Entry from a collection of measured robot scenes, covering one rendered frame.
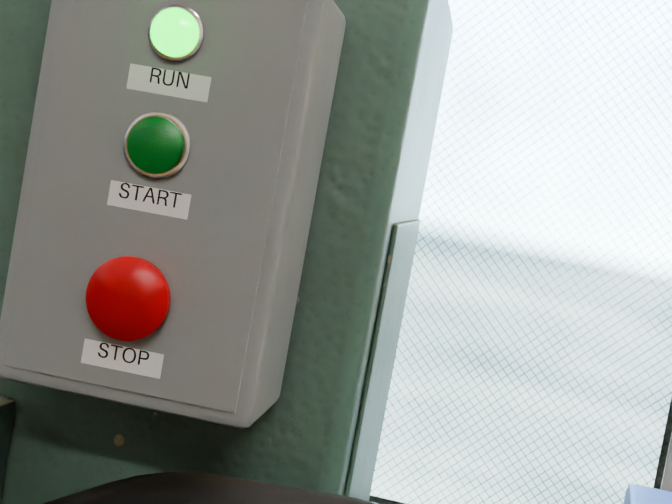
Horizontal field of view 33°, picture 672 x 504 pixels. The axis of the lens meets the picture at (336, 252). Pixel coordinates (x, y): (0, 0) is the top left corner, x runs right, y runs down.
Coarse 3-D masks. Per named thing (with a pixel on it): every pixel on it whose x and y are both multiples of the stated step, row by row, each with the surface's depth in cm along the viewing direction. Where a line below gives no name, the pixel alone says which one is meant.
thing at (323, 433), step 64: (0, 0) 47; (384, 0) 45; (0, 64) 47; (384, 64) 45; (0, 128) 47; (384, 128) 45; (0, 192) 47; (320, 192) 45; (384, 192) 45; (0, 256) 47; (320, 256) 46; (384, 256) 47; (320, 320) 46; (384, 320) 50; (0, 384) 48; (320, 384) 46; (384, 384) 59; (64, 448) 47; (128, 448) 47; (192, 448) 47; (256, 448) 46; (320, 448) 46
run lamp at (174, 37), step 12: (156, 12) 40; (168, 12) 39; (180, 12) 39; (192, 12) 39; (156, 24) 39; (168, 24) 39; (180, 24) 39; (192, 24) 39; (156, 36) 39; (168, 36) 39; (180, 36) 39; (192, 36) 39; (156, 48) 40; (168, 48) 39; (180, 48) 39; (192, 48) 39; (168, 60) 40; (180, 60) 39
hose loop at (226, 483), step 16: (128, 480) 43; (144, 480) 43; (160, 480) 42; (176, 480) 42; (192, 480) 42; (208, 480) 42; (224, 480) 42; (240, 480) 43; (80, 496) 43; (96, 496) 43; (112, 496) 42; (128, 496) 42; (144, 496) 42; (160, 496) 42; (176, 496) 42; (192, 496) 42; (208, 496) 42; (224, 496) 42; (240, 496) 42; (256, 496) 42; (272, 496) 42; (288, 496) 42; (304, 496) 42; (320, 496) 42; (336, 496) 42
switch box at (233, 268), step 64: (64, 0) 40; (128, 0) 40; (192, 0) 40; (256, 0) 39; (320, 0) 39; (64, 64) 40; (128, 64) 40; (192, 64) 40; (256, 64) 39; (320, 64) 40; (64, 128) 40; (192, 128) 40; (256, 128) 39; (320, 128) 43; (64, 192) 40; (192, 192) 40; (256, 192) 40; (64, 256) 41; (192, 256) 40; (256, 256) 40; (0, 320) 41; (64, 320) 41; (192, 320) 40; (256, 320) 40; (64, 384) 41; (128, 384) 40; (192, 384) 40; (256, 384) 40
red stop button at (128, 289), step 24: (120, 264) 39; (144, 264) 39; (96, 288) 39; (120, 288) 39; (144, 288) 39; (168, 288) 40; (96, 312) 39; (120, 312) 39; (144, 312) 39; (120, 336) 40; (144, 336) 40
